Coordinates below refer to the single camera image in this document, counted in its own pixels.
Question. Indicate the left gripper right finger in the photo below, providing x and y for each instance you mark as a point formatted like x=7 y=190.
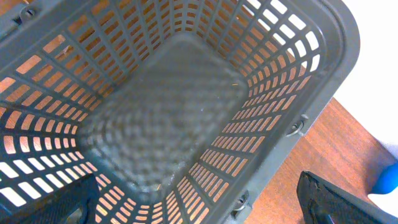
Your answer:
x=323 y=202

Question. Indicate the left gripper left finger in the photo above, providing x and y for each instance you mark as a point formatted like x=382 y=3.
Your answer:
x=74 y=203

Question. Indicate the grey plastic mesh basket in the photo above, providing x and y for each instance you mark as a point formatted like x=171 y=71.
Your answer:
x=183 y=110

